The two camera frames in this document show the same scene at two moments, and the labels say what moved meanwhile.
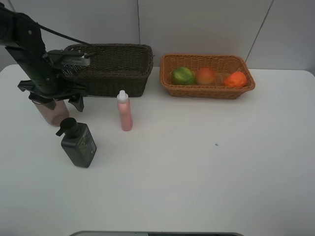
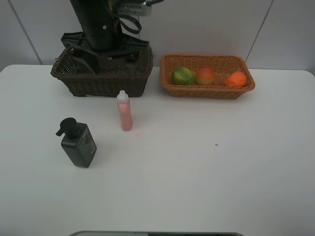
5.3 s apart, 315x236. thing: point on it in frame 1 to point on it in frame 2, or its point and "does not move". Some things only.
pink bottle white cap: x=124 y=111 does not move
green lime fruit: x=182 y=75 does not move
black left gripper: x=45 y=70 to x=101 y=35
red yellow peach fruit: x=205 y=76 does not move
